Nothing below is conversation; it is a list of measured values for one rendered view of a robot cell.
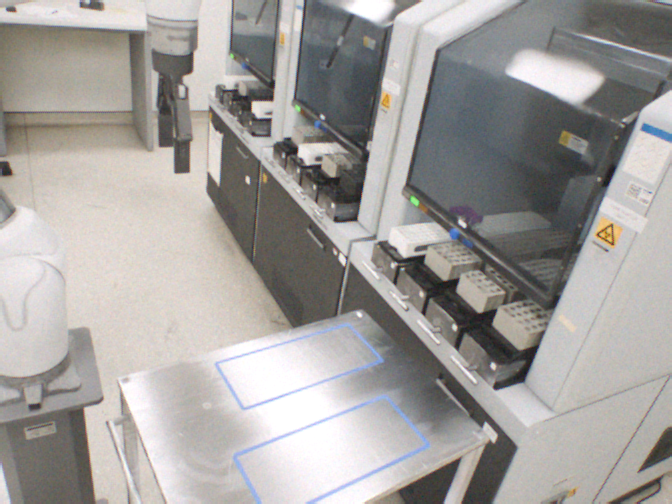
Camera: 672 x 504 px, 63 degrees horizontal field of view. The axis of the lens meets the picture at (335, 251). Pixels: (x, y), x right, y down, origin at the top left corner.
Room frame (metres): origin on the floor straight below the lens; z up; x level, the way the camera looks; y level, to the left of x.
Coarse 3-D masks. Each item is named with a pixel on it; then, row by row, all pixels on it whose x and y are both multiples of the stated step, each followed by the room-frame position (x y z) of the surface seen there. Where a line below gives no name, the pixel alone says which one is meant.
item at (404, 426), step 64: (128, 384) 0.76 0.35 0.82; (192, 384) 0.79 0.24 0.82; (256, 384) 0.82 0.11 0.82; (320, 384) 0.85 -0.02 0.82; (384, 384) 0.88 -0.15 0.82; (128, 448) 0.76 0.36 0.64; (192, 448) 0.64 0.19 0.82; (256, 448) 0.66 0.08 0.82; (320, 448) 0.69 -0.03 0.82; (384, 448) 0.71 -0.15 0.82; (448, 448) 0.74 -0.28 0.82
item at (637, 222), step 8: (608, 200) 1.04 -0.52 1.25; (600, 208) 1.05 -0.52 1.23; (608, 208) 1.04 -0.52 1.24; (616, 208) 1.02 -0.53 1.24; (624, 208) 1.01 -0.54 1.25; (616, 216) 1.02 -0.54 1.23; (624, 216) 1.01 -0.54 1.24; (632, 216) 0.99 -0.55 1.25; (640, 216) 0.98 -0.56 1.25; (632, 224) 0.99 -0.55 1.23; (640, 224) 0.97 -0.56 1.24; (640, 232) 0.97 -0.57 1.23
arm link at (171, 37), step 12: (156, 24) 0.99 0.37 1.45; (168, 24) 0.98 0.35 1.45; (180, 24) 0.99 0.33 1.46; (192, 24) 1.01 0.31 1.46; (156, 36) 0.99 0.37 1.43; (168, 36) 0.99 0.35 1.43; (180, 36) 0.99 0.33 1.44; (192, 36) 1.01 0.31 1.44; (156, 48) 0.99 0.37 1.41; (168, 48) 0.99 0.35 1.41; (180, 48) 1.00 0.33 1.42; (192, 48) 1.01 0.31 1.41
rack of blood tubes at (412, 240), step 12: (396, 228) 1.53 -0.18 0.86; (408, 228) 1.55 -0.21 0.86; (420, 228) 1.56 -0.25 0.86; (432, 228) 1.57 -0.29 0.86; (396, 240) 1.49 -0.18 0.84; (408, 240) 1.46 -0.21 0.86; (420, 240) 1.49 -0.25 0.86; (432, 240) 1.49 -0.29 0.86; (444, 240) 1.52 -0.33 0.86; (456, 240) 1.59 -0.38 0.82; (408, 252) 1.45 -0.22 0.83; (420, 252) 1.47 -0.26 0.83
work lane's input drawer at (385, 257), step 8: (376, 248) 1.51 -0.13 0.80; (384, 248) 1.48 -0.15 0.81; (392, 248) 1.48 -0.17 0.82; (376, 256) 1.50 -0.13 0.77; (384, 256) 1.46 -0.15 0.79; (392, 256) 1.44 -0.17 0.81; (400, 256) 1.44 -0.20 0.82; (416, 256) 1.46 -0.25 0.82; (424, 256) 1.47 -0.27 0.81; (376, 264) 1.49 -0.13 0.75; (384, 264) 1.46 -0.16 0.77; (392, 264) 1.42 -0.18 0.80; (400, 264) 1.42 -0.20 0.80; (408, 264) 1.43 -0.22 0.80; (376, 272) 1.44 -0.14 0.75; (384, 272) 1.45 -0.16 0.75; (392, 272) 1.42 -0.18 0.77; (392, 280) 1.41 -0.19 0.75
